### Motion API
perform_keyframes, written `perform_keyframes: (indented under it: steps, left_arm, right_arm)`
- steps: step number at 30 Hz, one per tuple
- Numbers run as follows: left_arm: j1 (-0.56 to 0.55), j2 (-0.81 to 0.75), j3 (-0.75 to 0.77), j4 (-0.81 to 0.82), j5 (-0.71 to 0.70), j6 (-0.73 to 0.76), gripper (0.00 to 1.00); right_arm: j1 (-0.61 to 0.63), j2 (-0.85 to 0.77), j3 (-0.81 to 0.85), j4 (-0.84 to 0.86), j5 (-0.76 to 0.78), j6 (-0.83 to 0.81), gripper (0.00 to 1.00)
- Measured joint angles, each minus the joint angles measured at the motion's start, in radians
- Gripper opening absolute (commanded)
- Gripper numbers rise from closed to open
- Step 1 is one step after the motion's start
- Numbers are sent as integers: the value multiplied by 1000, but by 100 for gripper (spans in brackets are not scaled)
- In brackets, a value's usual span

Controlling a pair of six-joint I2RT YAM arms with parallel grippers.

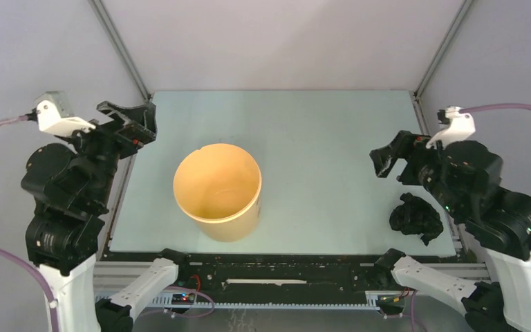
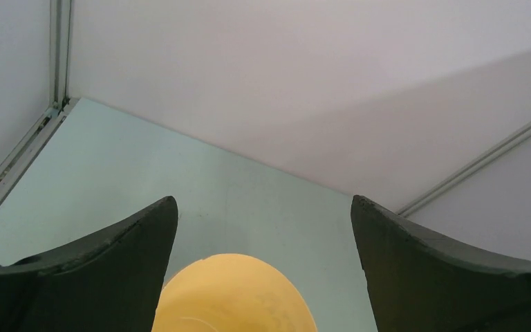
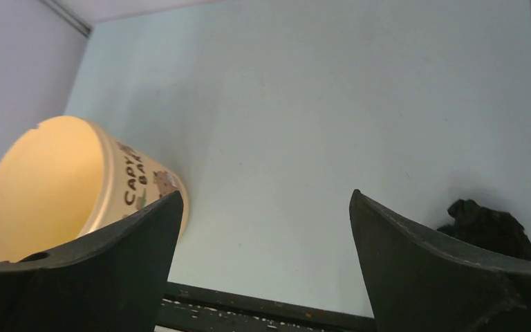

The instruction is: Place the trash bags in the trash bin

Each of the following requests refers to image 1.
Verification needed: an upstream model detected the left controller circuit board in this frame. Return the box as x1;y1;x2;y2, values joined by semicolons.
171;293;196;305

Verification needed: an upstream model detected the aluminium frame post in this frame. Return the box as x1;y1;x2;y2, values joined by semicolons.
88;0;152;102
413;0;477;100

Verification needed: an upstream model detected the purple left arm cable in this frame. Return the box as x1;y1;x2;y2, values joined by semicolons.
0;114;60;332

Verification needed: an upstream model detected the yellow plastic trash bin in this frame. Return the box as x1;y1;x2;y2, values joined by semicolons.
173;143;263;242

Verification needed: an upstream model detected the left aluminium frame post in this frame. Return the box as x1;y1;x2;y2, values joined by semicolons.
88;0;152;102

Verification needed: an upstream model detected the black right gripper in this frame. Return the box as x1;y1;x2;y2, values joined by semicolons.
368;127;461;216

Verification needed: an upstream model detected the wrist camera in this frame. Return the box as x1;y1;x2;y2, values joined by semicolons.
35;91;96;138
425;107;476;149

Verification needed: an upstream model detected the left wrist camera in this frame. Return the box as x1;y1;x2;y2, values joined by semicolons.
35;91;96;138

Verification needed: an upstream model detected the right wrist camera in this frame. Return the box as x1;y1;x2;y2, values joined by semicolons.
425;107;476;149

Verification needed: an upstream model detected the right controller circuit board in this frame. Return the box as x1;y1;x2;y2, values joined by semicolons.
376;295;407;306

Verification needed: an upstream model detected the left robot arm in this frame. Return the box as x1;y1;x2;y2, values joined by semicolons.
21;99;191;331

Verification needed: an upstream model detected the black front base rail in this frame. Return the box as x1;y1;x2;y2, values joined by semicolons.
100;249;472;308

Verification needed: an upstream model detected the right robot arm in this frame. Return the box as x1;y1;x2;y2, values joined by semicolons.
370;131;531;331

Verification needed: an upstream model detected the controller circuit board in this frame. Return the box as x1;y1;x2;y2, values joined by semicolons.
171;293;196;305
376;295;407;306

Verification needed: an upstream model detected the black plastic trash bag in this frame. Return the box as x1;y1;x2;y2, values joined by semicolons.
389;192;444;246

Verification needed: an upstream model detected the right aluminium frame post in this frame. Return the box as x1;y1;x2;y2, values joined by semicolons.
413;0;477;100

